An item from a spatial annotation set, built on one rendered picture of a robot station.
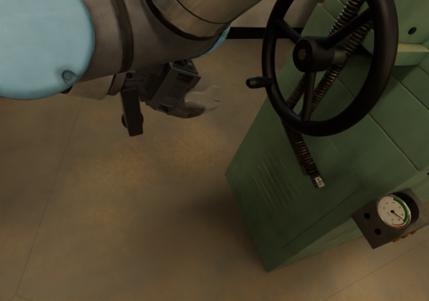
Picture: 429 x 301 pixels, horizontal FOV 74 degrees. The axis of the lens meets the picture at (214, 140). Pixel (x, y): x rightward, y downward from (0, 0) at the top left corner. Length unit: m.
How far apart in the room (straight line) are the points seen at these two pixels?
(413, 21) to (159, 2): 0.42
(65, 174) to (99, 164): 0.13
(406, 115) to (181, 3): 0.51
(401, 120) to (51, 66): 0.59
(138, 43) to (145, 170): 1.00
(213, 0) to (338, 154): 0.59
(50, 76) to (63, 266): 0.91
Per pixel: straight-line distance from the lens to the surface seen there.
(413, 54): 0.59
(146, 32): 0.26
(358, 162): 0.72
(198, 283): 1.09
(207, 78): 0.50
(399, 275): 1.54
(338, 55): 0.56
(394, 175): 0.68
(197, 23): 0.24
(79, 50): 0.23
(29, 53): 0.23
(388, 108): 0.66
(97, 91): 0.39
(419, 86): 0.63
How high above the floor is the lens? 1.04
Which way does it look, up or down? 48 degrees down
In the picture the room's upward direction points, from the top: 23 degrees clockwise
